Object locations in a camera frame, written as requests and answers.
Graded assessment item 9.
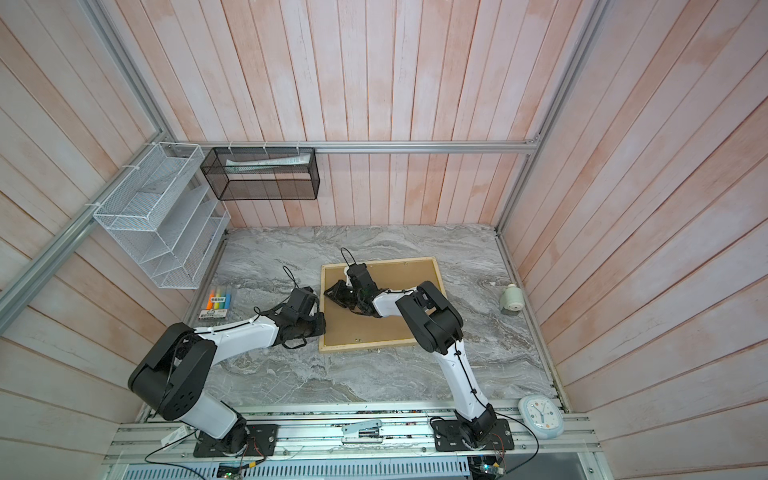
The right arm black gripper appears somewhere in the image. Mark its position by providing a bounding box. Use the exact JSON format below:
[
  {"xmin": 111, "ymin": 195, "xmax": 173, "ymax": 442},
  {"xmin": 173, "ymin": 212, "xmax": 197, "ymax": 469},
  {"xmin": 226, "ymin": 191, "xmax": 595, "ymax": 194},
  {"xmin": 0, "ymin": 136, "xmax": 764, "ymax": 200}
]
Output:
[{"xmin": 324, "ymin": 280, "xmax": 366, "ymax": 310}]

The brown cardboard backing board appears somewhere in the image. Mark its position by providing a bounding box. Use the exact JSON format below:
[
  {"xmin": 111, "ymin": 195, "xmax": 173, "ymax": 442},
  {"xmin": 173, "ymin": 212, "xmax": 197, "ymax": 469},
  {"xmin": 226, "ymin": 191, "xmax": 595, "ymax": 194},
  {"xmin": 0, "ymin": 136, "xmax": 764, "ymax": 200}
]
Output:
[{"xmin": 319, "ymin": 257, "xmax": 445, "ymax": 353}]

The light wooden picture frame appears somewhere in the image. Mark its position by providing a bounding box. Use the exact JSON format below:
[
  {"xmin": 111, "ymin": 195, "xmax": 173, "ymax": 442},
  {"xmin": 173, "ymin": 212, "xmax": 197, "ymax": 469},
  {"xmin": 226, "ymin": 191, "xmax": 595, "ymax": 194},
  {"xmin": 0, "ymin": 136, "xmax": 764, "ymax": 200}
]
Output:
[{"xmin": 318, "ymin": 256, "xmax": 448, "ymax": 353}]

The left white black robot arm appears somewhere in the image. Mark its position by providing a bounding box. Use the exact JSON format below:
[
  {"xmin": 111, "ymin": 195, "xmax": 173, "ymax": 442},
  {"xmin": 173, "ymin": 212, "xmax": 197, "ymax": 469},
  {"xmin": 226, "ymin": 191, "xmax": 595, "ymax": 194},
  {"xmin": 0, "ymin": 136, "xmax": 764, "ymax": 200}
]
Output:
[{"xmin": 127, "ymin": 287, "xmax": 325, "ymax": 456}]

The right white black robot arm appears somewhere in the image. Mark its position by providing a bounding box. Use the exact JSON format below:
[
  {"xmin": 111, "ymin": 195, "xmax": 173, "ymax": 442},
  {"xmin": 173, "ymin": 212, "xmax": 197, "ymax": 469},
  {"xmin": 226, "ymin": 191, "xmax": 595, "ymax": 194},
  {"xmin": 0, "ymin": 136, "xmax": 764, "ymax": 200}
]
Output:
[{"xmin": 324, "ymin": 263, "xmax": 497, "ymax": 449}]

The pack of coloured highlighters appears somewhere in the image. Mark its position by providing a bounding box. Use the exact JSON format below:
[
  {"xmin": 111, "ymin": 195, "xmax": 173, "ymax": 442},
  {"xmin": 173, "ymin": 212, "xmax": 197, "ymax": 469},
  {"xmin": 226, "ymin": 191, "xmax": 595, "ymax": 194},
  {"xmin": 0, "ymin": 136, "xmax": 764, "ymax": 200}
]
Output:
[{"xmin": 198, "ymin": 286, "xmax": 236, "ymax": 320}]

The paper inside black basket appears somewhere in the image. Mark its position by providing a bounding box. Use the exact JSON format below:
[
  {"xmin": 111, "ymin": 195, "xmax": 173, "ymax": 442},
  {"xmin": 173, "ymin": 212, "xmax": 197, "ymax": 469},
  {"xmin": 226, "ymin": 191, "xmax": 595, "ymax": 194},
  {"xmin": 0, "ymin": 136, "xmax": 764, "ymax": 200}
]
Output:
[{"xmin": 224, "ymin": 154, "xmax": 312, "ymax": 174}]

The white round clock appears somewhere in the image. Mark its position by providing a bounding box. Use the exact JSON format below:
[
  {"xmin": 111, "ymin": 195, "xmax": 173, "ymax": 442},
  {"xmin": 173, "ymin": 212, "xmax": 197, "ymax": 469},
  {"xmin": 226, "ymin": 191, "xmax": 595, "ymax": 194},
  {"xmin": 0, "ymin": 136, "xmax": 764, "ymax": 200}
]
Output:
[{"xmin": 518, "ymin": 395, "xmax": 565, "ymax": 440}]

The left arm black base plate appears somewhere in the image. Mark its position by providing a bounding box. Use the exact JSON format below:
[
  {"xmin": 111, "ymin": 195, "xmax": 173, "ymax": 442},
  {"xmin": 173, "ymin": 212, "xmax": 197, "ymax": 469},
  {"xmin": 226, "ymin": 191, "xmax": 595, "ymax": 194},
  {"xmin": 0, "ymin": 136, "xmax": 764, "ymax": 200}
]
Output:
[{"xmin": 193, "ymin": 423, "xmax": 279, "ymax": 458}]

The black wire mesh basket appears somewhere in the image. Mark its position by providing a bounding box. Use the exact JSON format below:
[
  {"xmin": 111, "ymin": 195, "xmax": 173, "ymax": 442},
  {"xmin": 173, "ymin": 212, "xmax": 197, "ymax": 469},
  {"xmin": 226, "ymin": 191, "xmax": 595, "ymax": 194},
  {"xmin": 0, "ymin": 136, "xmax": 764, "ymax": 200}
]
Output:
[{"xmin": 201, "ymin": 146, "xmax": 321, "ymax": 201}]

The white wire mesh shelf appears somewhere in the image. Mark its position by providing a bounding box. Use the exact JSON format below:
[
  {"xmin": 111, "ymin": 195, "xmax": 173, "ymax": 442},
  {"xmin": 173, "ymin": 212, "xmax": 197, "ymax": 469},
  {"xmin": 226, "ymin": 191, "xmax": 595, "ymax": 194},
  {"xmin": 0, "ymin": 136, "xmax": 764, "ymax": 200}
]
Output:
[{"xmin": 94, "ymin": 142, "xmax": 230, "ymax": 290}]

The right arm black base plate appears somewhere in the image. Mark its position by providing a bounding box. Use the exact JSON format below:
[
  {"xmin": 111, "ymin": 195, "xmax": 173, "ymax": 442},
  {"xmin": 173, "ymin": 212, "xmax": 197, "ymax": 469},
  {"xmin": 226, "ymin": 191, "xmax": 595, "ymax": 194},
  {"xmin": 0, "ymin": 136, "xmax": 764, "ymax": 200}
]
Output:
[{"xmin": 429, "ymin": 417, "xmax": 514, "ymax": 452}]

